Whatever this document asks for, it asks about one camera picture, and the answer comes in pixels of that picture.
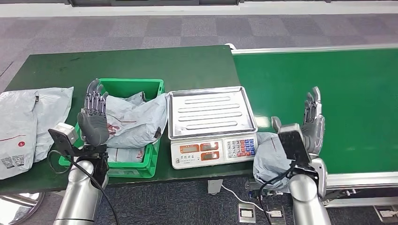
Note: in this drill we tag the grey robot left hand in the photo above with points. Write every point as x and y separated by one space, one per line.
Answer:
93 127

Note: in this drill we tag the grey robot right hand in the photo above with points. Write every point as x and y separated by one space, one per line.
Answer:
315 133

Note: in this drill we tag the grey parcel with red print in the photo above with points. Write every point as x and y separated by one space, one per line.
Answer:
140 121
269 158
124 155

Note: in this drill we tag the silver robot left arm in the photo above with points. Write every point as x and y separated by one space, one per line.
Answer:
79 195

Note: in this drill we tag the plain grey parcel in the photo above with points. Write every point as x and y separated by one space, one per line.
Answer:
53 115

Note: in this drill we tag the green conveyor belt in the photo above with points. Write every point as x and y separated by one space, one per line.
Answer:
342 80

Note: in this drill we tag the grey parcel with QR code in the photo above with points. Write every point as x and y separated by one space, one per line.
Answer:
17 130

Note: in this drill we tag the metal floor socket box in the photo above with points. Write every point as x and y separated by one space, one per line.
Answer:
387 214
246 213
276 214

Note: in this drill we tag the green plastic crate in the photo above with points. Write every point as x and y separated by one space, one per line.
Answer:
133 170

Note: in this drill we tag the white scale with steel tray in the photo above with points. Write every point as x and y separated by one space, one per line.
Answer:
211 111

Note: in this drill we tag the round chrome base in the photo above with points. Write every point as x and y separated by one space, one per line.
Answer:
17 208

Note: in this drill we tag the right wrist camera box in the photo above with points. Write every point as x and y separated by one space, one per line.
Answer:
293 144

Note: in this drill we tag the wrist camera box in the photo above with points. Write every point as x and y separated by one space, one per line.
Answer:
293 144
63 136

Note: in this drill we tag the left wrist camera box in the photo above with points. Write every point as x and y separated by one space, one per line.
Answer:
63 136

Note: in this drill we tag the dark wall base panel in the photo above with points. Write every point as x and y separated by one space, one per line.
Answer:
155 2

